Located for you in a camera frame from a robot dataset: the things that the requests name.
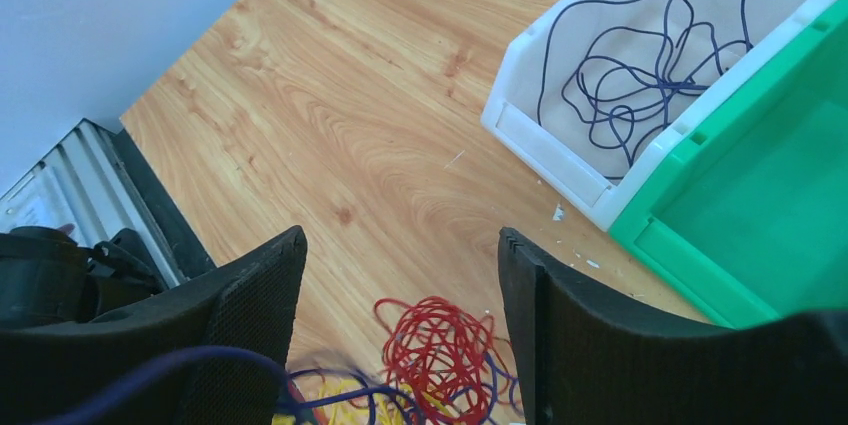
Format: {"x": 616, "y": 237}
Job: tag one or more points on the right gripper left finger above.
{"x": 250, "y": 304}

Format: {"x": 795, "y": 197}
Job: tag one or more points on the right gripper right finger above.
{"x": 588, "y": 354}

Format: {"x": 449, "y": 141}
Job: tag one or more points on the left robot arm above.
{"x": 49, "y": 278}

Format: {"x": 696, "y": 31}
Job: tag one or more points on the green plastic bin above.
{"x": 747, "y": 216}

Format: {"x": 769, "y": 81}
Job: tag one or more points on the white plastic bin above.
{"x": 595, "y": 93}

